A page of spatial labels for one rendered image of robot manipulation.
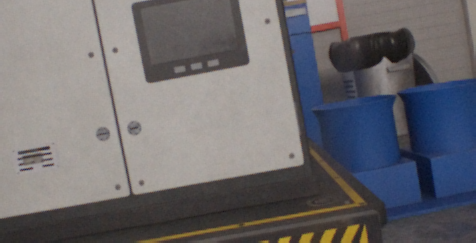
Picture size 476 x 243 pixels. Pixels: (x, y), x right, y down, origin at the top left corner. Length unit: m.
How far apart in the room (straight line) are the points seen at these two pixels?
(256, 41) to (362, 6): 3.60
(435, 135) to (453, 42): 2.87
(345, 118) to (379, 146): 0.14
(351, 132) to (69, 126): 1.05
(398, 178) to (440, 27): 2.98
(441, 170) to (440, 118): 0.17
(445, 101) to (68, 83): 1.27
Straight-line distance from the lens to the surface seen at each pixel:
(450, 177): 1.71
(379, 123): 1.60
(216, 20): 0.69
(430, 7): 4.48
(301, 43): 2.88
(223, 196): 0.71
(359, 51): 3.03
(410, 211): 1.60
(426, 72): 3.32
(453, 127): 1.70
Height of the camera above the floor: 0.50
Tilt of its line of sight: 3 degrees down
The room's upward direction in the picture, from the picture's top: 11 degrees counter-clockwise
